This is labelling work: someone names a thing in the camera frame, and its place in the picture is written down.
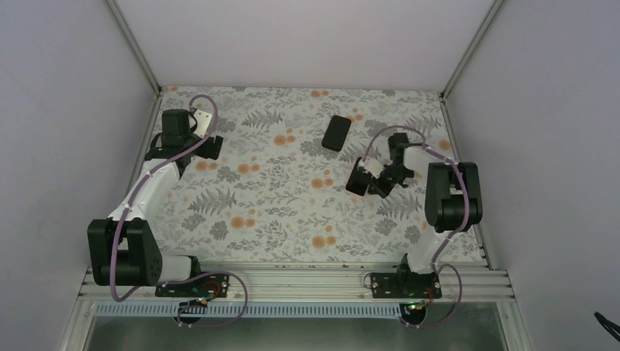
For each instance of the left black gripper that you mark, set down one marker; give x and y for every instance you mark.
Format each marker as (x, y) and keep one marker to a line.
(205, 152)

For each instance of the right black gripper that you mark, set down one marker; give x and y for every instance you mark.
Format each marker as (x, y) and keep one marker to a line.
(382, 191)

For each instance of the black smartphone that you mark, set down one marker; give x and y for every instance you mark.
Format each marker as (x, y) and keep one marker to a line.
(359, 181)

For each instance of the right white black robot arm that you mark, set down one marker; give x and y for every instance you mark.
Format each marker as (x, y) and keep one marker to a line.
(452, 201)

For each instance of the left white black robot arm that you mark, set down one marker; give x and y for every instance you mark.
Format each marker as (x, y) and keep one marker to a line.
(122, 246)

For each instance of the black phone-shaped object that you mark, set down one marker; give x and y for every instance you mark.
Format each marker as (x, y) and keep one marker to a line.
(336, 133)

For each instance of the floral patterned table mat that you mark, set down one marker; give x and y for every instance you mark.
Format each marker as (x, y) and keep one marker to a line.
(275, 194)

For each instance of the black object at edge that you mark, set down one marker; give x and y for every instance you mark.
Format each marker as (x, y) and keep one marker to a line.
(609, 326)

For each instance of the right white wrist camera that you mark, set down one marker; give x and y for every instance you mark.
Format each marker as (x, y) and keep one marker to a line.
(371, 167)

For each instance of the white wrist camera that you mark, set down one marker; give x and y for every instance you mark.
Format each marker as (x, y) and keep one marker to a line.
(371, 167)
(203, 122)

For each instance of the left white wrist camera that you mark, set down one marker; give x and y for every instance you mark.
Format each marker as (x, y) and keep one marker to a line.
(203, 122)

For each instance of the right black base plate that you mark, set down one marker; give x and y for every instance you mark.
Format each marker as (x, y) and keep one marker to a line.
(405, 285)

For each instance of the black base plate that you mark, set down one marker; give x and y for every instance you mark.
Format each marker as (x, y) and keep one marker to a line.
(405, 285)
(207, 287)

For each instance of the aluminium rail frame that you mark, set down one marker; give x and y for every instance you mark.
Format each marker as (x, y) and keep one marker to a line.
(329, 282)

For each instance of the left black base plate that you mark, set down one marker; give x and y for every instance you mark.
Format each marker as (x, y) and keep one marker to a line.
(207, 287)

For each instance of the slotted cable duct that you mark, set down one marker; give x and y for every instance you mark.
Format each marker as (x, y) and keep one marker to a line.
(265, 310)

